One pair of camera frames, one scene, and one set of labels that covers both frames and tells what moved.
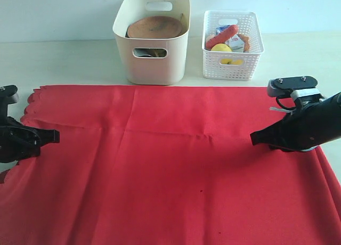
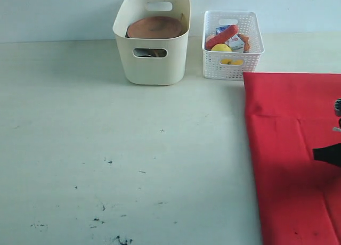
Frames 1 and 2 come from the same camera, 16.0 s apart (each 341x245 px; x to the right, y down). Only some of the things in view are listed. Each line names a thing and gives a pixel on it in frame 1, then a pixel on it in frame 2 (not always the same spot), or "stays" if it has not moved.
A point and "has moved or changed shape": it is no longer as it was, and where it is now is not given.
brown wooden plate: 154,27 stays
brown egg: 209,37 stays
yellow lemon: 220,47 stays
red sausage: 221,37 stays
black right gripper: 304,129 -> 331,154
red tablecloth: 143,165 has moved or changed shape
